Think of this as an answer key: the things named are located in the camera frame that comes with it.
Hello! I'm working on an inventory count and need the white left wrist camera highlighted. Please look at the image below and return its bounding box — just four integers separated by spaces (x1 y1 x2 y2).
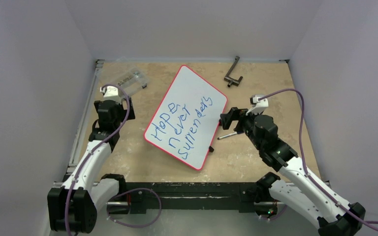
100 86 124 104

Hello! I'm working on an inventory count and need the clear plastic screw box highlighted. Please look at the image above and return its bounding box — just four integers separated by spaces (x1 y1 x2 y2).
99 62 150 97

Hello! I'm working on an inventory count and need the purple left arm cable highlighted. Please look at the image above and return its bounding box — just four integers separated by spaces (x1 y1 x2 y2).
64 85 131 236

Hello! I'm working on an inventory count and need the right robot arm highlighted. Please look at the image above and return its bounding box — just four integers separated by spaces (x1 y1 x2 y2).
220 107 366 236

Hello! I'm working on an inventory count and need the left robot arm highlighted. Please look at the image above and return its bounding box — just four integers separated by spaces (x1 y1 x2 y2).
47 98 135 234

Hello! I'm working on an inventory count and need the whiteboard marker pen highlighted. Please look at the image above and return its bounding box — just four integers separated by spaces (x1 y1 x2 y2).
217 132 238 140

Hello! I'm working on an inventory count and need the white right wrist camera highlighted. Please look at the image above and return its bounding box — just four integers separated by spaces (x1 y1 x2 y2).
246 94 269 115

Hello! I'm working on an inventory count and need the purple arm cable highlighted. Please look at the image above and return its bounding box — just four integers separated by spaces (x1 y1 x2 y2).
64 85 131 236
258 88 378 235

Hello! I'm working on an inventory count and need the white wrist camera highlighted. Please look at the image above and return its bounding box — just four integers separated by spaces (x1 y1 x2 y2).
246 94 269 115
100 86 124 104

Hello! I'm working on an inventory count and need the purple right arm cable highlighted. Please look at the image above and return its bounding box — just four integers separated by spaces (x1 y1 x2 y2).
258 88 378 235

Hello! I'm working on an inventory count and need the aluminium frame rail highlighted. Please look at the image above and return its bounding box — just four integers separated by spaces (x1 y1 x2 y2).
64 60 103 179

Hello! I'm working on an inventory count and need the red-framed whiteboard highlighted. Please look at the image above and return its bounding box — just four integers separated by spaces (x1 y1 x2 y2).
144 65 228 170

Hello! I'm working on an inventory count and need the dark metal L bracket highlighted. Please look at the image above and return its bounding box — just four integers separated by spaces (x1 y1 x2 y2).
223 56 244 88

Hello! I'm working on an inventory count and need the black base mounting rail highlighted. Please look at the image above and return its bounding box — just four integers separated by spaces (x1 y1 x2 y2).
107 182 278 216

